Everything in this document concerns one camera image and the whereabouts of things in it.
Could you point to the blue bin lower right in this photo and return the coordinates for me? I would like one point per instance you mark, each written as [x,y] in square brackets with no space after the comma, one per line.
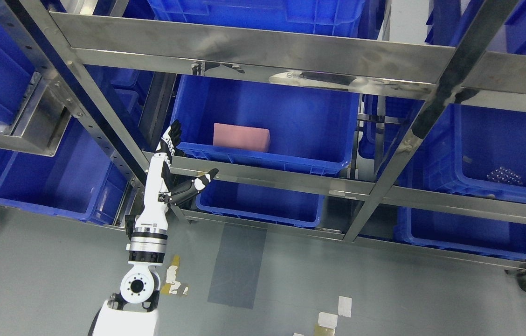
[447,231]

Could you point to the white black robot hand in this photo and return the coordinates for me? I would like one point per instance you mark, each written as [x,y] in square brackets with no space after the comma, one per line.
[160,194]

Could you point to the blue shelf bin centre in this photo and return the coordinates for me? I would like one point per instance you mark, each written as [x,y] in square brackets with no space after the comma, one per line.
[311,130]

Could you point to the blue bin left large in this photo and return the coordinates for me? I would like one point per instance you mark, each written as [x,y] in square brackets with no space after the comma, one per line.
[79,181]

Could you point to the blue bin top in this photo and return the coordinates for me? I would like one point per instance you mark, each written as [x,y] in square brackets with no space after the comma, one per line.
[341,18]

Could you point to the steel shelf rack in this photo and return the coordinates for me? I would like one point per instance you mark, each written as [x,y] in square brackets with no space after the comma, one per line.
[118,76]

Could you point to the blue bin lower centre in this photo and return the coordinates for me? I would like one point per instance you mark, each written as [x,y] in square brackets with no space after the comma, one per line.
[259,203]

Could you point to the pink plastic storage box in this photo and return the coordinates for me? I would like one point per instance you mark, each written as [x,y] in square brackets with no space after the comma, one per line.
[240,137]

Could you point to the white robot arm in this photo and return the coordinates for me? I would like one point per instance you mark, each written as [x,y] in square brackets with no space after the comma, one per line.
[132,311]

